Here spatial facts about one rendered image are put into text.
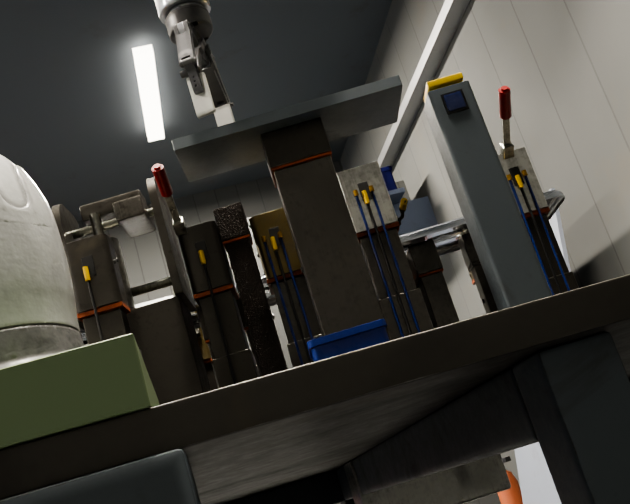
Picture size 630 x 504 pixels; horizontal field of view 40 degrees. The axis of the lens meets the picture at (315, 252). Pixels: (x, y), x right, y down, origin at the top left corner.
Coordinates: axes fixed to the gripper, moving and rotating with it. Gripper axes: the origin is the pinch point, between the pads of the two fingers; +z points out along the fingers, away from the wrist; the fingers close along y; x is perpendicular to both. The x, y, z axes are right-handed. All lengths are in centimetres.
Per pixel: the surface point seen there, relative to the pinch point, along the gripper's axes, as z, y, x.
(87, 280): 19.2, -4.0, 26.0
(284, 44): -231, 393, 22
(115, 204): 4.9, 5.2, 22.0
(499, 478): 68, 80, -22
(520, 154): 15, 23, -45
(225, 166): 5.4, 5.6, 2.0
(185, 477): 56, -57, -1
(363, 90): 4.5, -1.2, -23.7
